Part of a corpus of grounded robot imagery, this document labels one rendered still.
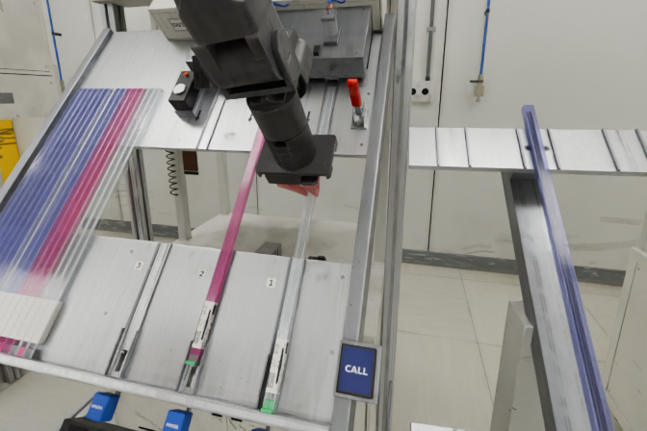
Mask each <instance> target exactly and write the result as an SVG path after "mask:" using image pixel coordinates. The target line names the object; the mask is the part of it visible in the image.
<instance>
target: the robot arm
mask: <svg viewBox="0 0 647 431"><path fill-rule="evenodd" d="M173 1H174V3H175V5H176V8H177V10H178V12H179V14H178V15H179V18H180V19H181V21H182V23H183V24H184V26H185V27H186V29H187V30H188V32H189V33H190V35H191V36H192V38H193V39H194V42H193V44H192V46H191V49H192V50H193V52H194V54H195V55H196V57H197V58H198V60H199V64H200V66H201V69H202V70H203V72H204V74H205V75H206V76H207V78H208V79H209V81H210V82H211V84H212V85H213V87H214V88H219V89H220V91H221V93H222V94H223V96H224V97H225V99H226V100H231V99H232V100H233V99H240V98H246V103H247V105H248V107H249V109H250V111H251V113H252V115H253V117H254V119H255V121H256V123H257V125H258V127H259V129H260V131H261V133H262V135H263V137H264V139H265V142H264V144H263V147H262V150H261V153H260V156H259V159H258V162H257V165H256V167H255V171H256V172H257V174H258V176H259V177H262V174H265V177H266V179H267V181H268V182H269V183H270V184H276V185H277V186H278V187H280V188H283V189H286V190H291V191H294V192H297V193H299V194H301V195H304V196H305V195H306V191H307V190H308V191H309V192H310V193H312V194H313V195H314V196H316V197H318V196H319V192H320V177H321V176H325V177H326V179H329V178H330V177H331V174H332V169H333V167H332V162H333V157H334V152H336V151H337V146H338V141H337V138H336V136H335V135H312V133H311V130H310V127H309V124H308V121H307V118H306V115H305V112H304V109H303V107H302V104H301V101H300V98H302V97H303V96H304V94H305V92H306V90H307V86H308V81H309V76H310V72H311V67H312V63H313V51H312V49H311V47H310V46H309V44H308V43H307V42H306V41H305V40H303V39H302V38H299V37H298V34H297V31H296V29H295V28H290V29H284V28H283V26H282V24H281V22H280V19H279V17H278V14H277V12H276V9H275V7H274V5H273V2H272V0H173ZM300 185H302V187H301V186H300Z"/></svg>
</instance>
